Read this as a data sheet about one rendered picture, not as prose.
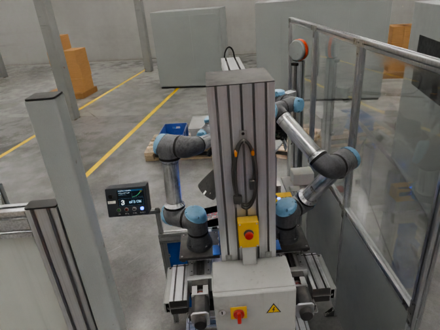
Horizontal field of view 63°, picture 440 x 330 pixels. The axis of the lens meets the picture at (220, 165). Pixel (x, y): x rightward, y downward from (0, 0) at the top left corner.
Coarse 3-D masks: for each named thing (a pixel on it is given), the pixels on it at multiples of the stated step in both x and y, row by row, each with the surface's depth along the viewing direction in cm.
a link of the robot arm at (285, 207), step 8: (280, 200) 197; (288, 200) 195; (296, 200) 197; (280, 208) 191; (288, 208) 190; (296, 208) 192; (280, 216) 192; (288, 216) 191; (296, 216) 194; (280, 224) 195; (288, 224) 193
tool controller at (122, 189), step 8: (120, 184) 235; (128, 184) 233; (136, 184) 232; (144, 184) 230; (112, 192) 226; (120, 192) 226; (128, 192) 226; (136, 192) 226; (144, 192) 226; (112, 200) 227; (128, 200) 227; (136, 200) 227; (144, 200) 227; (112, 208) 228; (120, 208) 228; (128, 208) 228; (144, 208) 228; (112, 216) 229; (120, 216) 229
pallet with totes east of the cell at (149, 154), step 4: (156, 136) 616; (152, 140) 602; (152, 144) 586; (148, 148) 572; (152, 148) 571; (208, 148) 553; (148, 152) 557; (152, 152) 556; (148, 156) 557; (152, 156) 557; (192, 156) 559; (196, 156) 558; (200, 156) 557; (204, 156) 556; (208, 156) 555; (148, 160) 561; (152, 160) 560; (156, 160) 560
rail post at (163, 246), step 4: (160, 244) 248; (164, 244) 248; (160, 248) 249; (164, 248) 249; (164, 252) 252; (164, 256) 254; (164, 260) 254; (168, 260) 255; (164, 264) 256; (168, 264) 256; (164, 268) 257; (176, 316) 279; (176, 320) 283
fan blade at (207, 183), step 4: (212, 172) 276; (208, 176) 277; (212, 176) 274; (204, 180) 278; (208, 180) 275; (212, 180) 273; (200, 184) 280; (204, 184) 277; (208, 184) 274; (212, 184) 273; (200, 188) 279; (204, 188) 276; (208, 188) 273; (212, 188) 272; (208, 192) 272; (212, 192) 270; (208, 196) 271; (212, 196) 269
